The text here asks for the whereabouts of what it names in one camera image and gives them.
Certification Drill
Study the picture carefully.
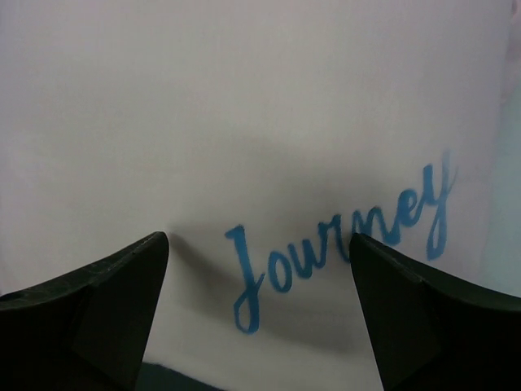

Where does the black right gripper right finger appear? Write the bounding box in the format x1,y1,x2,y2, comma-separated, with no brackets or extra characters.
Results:
349,234,520,390

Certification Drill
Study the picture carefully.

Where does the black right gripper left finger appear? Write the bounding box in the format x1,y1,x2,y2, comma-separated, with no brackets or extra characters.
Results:
1,231,169,390

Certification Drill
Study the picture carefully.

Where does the pink purple Elsa pillowcase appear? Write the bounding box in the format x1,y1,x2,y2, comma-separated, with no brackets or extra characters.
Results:
1,1,514,367

